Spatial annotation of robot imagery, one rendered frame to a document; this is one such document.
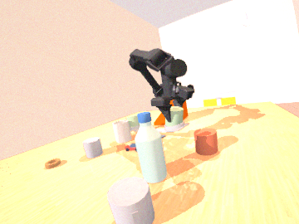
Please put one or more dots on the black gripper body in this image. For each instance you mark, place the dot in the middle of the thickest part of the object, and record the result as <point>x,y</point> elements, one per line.
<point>167,96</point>

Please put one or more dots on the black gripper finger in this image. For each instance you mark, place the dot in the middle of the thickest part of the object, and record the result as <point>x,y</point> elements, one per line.
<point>178,103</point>
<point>165,110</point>

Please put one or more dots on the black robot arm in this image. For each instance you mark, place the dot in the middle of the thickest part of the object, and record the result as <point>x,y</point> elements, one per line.
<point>169,68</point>

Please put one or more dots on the orange cylinder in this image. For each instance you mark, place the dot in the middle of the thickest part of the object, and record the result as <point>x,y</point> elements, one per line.
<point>206,141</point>

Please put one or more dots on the red toy car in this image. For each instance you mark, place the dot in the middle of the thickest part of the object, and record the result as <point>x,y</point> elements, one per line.
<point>130,147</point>

